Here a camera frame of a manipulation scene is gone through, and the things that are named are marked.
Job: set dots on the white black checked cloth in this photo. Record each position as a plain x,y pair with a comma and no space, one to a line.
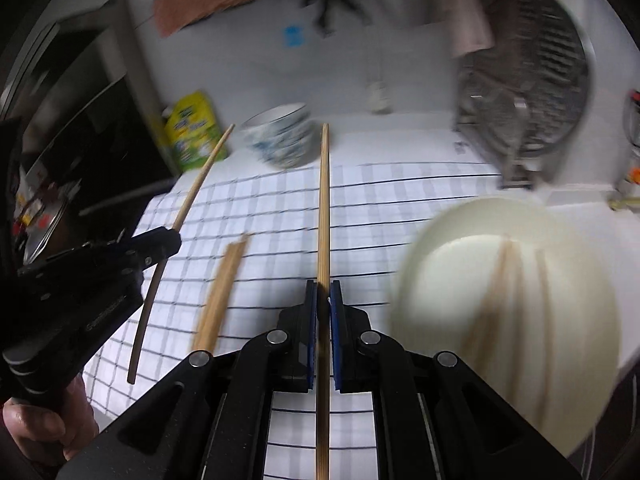
380,220

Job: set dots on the bent wooden chopstick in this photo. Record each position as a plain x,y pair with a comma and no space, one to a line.
200,180

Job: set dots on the yellow green seasoning pouch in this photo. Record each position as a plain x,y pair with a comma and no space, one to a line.
192,130

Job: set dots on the reddish brown cloth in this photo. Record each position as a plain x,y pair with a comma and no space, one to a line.
200,5

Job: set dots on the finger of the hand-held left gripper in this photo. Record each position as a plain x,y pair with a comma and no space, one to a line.
152,247

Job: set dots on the perforated metal steamer plate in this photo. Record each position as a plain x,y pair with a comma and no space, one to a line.
540,50

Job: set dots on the blue wall hook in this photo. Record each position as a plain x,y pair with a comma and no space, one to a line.
294,36

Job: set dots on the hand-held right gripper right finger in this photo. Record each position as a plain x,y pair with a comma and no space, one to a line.
336,340

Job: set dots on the person's left hand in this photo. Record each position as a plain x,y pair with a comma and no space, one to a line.
40,430

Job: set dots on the large cream plastic basin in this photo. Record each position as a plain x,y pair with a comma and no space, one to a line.
450,285

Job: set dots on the pink hanging cloth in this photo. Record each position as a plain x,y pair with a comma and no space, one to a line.
467,15

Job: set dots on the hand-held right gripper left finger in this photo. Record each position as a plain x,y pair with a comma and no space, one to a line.
311,340

